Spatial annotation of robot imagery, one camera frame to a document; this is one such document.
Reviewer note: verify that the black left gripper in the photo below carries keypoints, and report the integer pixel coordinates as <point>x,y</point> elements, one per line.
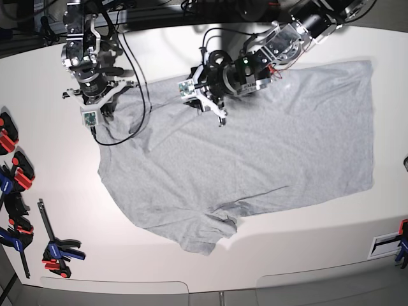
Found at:
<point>205,101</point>

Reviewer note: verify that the grey T-shirt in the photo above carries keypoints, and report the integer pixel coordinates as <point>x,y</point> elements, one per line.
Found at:
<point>304,140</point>

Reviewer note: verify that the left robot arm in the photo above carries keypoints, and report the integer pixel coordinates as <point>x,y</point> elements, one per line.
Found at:
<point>220,75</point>

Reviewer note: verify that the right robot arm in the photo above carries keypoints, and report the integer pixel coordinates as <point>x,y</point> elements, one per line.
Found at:
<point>89,55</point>

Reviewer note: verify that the red black clamp top left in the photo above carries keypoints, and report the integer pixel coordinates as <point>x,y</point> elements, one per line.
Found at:
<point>9,134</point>

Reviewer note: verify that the blue red clamp middle left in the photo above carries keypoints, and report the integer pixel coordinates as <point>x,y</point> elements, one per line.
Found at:
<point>18,178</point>

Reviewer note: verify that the blue red clamp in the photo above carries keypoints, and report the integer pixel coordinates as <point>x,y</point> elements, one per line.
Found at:
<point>19,235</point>
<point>18,178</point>

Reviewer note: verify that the blue red clamp lower left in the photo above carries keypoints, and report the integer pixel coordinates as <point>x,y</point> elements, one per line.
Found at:
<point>19,235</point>

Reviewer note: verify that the blue bar clamp lying flat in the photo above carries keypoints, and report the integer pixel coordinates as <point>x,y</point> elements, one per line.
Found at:
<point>58,253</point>

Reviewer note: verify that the dark object at right edge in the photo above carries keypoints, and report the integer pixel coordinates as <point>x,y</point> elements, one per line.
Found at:
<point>405,163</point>

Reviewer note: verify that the white label sticker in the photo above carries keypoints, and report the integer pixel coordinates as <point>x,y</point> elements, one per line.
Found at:
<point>384,245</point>

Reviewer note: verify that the blue clamp at right edge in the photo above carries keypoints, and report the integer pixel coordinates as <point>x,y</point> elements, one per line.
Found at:
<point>402,255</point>

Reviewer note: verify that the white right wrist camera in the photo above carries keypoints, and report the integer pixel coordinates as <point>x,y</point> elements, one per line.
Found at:
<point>91,118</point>

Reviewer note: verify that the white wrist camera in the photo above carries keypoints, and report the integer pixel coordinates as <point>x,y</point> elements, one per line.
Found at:
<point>187,89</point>
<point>91,118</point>

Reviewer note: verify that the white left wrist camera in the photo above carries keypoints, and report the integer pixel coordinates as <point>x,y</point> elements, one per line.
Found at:
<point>187,89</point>

